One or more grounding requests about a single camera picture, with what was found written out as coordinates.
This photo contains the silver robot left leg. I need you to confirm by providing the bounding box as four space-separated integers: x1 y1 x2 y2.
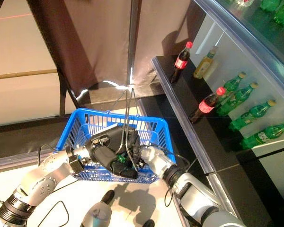
81 189 116 227

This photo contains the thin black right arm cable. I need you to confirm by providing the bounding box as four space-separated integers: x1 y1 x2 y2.
150 142 192 206

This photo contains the row of green soda bottles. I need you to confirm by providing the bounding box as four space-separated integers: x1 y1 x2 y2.
193 17 284 157

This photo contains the small yellow tea bottle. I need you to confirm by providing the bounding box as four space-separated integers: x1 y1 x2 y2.
193 46 218 79

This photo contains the green soda bottle yellow cap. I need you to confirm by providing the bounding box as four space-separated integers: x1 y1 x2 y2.
110 152 133 166
228 99 277 132
215 82 259 117
240 121 284 150
221 71 247 95

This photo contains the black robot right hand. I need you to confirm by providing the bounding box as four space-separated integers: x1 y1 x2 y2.
123 127 146 168

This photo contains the clear shelf price rail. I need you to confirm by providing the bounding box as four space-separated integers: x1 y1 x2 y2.
151 56 217 175
193 0 284 74
0 150 67 173
206 171 243 223

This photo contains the blue plastic shopping basket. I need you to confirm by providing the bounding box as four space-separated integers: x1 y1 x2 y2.
55 87 178 185

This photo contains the black shelf base board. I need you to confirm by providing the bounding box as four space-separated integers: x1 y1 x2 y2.
138 94 228 227
0 115 71 161

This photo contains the white shelf back panel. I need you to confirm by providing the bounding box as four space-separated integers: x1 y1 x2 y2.
0 0 71 128

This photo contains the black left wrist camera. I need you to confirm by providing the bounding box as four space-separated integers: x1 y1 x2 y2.
68 153 85 176

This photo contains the cola bottle red cap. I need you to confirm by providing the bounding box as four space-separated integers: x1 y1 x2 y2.
188 87 227 124
169 41 194 84

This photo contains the group of blue cap cola bottles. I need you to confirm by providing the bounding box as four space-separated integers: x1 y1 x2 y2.
257 155 284 201

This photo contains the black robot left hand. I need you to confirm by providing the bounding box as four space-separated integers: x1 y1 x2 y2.
85 125 139 180

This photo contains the silver metal corner post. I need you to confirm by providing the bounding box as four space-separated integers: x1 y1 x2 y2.
127 0 143 87

